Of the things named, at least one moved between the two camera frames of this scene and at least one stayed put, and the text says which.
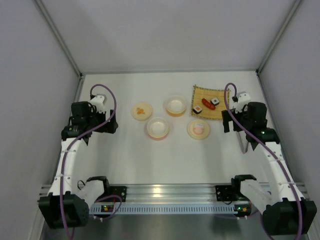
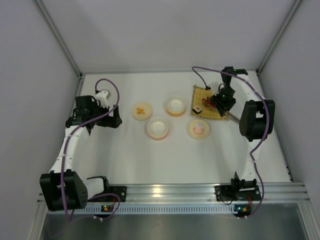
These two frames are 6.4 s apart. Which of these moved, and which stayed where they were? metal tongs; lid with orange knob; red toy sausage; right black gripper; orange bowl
Moved: right black gripper; metal tongs
Stayed: orange bowl; red toy sausage; lid with orange knob
